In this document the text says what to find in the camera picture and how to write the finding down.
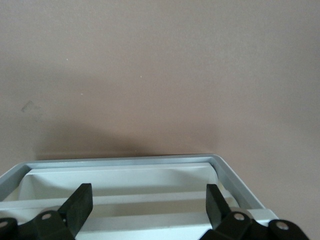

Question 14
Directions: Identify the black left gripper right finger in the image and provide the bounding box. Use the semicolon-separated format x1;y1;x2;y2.
201;184;311;240

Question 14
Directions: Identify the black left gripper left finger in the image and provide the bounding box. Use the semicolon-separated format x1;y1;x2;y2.
0;183;94;240

